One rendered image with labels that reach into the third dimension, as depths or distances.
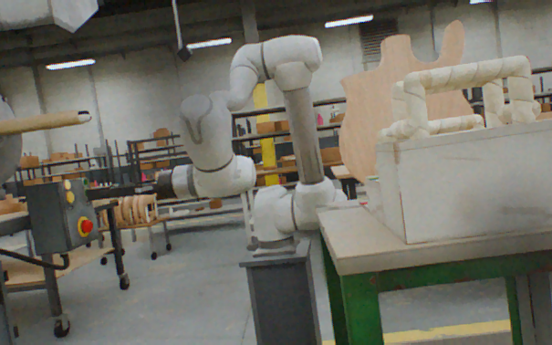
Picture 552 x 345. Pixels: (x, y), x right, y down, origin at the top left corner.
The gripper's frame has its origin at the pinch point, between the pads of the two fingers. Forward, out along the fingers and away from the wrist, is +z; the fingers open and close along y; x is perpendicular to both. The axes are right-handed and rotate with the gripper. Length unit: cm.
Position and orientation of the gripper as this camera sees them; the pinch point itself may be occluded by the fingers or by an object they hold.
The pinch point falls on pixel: (101, 193)
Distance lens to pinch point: 108.3
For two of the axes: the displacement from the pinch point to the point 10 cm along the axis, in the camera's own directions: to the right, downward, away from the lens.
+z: -9.9, 1.3, 0.4
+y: 0.3, -0.8, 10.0
